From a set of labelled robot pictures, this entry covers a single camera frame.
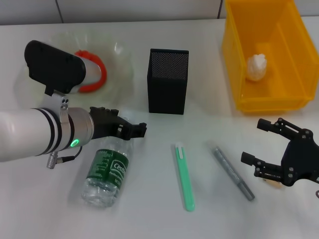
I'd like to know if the green pen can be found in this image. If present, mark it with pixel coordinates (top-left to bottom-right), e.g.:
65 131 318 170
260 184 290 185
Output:
174 141 195 212

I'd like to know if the left arm cable with plug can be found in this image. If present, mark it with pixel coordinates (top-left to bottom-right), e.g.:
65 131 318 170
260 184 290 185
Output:
46 144 83 169

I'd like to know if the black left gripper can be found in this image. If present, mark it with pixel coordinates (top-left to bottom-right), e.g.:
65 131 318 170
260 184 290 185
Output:
89 106 148 140

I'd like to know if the white paper ball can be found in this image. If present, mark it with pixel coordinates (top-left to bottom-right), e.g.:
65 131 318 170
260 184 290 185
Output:
246 53 267 82

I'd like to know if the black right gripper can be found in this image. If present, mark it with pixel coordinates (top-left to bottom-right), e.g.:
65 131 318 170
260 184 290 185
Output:
241 118 319 187

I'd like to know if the beige barcode eraser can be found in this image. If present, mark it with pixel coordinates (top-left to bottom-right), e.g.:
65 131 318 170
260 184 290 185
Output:
263 178 284 189

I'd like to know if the clear green-label water bottle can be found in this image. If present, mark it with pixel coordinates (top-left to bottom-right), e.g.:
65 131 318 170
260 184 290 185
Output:
81 116 137 209

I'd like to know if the grey marker pen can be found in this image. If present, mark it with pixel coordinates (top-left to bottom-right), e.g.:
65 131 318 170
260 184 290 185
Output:
206 143 256 201

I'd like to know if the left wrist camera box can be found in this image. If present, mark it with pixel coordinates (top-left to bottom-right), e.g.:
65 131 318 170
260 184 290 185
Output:
24 40 100 118

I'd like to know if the pale green glass fruit plate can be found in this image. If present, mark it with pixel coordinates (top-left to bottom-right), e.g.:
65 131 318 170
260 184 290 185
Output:
14 32 137 113

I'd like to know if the black mesh pen holder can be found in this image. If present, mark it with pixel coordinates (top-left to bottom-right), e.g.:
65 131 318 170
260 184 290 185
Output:
147 48 189 115

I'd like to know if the yellow plastic bin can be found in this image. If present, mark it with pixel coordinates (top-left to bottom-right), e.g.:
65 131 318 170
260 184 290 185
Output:
221 0 319 115

